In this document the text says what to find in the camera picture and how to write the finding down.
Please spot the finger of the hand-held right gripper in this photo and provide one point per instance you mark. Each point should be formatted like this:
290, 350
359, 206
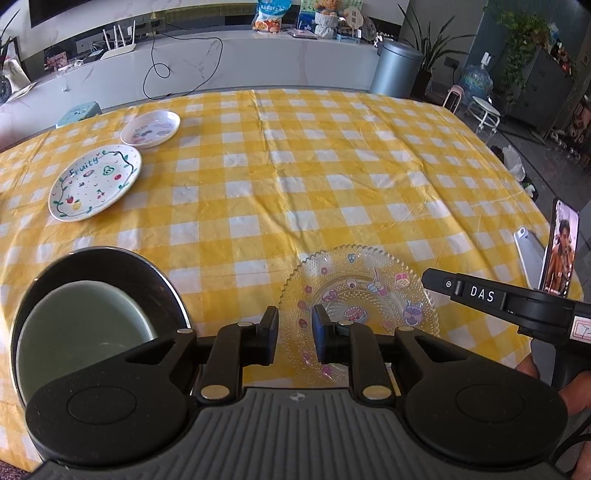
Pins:
438, 282

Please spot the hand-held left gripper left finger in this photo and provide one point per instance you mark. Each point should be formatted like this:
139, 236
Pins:
271, 333

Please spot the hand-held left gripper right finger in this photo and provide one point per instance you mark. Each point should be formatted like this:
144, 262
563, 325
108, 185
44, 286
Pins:
321, 334

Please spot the clear glass patterned plate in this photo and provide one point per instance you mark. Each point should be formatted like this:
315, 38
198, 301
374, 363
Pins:
360, 286

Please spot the orange steel bowl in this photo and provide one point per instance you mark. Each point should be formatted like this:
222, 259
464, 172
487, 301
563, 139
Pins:
138, 277

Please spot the green ceramic bowl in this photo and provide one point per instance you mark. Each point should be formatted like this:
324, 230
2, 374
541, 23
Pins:
83, 332

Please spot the person's right hand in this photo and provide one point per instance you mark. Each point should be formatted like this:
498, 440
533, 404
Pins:
575, 392

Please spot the silver smartphone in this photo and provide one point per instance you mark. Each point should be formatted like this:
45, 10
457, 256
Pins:
531, 254

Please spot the smartphone showing video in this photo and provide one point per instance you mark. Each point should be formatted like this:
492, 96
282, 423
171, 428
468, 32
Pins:
561, 249

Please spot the white plastic bag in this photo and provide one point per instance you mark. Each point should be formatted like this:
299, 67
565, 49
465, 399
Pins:
513, 164

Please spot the yellow checkered tablecloth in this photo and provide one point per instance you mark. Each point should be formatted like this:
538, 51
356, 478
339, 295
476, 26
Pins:
286, 175

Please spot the white round stool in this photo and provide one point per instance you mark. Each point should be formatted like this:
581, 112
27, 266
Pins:
485, 113

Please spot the small pink stool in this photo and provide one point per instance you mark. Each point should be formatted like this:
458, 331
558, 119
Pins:
453, 99

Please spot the blue water jug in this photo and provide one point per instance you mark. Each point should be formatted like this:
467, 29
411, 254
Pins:
477, 81

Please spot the grey pedal trash can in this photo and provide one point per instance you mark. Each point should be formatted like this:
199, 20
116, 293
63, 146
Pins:
395, 69

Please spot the grey drawer cabinet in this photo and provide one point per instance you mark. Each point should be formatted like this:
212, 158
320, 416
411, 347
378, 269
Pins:
545, 87

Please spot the tall potted plant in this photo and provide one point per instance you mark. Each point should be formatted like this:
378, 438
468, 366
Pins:
431, 50

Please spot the white fruit print plate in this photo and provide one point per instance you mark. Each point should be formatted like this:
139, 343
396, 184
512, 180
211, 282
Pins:
94, 182

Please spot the small white printed dish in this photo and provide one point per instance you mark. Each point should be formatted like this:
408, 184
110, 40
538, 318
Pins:
150, 128

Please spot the trailing pothos plant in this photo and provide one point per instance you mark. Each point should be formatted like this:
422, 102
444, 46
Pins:
521, 41

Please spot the white marble media console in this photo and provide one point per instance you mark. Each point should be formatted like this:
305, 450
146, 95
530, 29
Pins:
254, 60

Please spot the round paper fan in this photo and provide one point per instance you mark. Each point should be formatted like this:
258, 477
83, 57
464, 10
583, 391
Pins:
353, 21

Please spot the flat book on console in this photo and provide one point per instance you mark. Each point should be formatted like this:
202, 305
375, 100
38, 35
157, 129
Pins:
302, 33

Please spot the teddy bear bouquet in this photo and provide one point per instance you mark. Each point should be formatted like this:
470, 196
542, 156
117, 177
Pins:
327, 21

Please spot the light blue stool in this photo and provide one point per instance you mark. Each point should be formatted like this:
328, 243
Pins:
78, 115

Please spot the green canvas painting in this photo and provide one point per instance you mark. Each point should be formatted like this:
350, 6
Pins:
305, 14

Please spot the blue snack bag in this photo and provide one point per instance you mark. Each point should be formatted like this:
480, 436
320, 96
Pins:
272, 16

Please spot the white router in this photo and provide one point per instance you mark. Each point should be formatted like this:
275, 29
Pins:
121, 48

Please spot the small photo card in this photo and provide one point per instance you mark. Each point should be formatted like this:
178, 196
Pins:
56, 61

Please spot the green plant in glass vase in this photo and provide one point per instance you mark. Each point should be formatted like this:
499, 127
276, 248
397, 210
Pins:
5, 69

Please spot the wall mounted television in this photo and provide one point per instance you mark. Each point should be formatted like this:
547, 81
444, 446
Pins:
92, 9

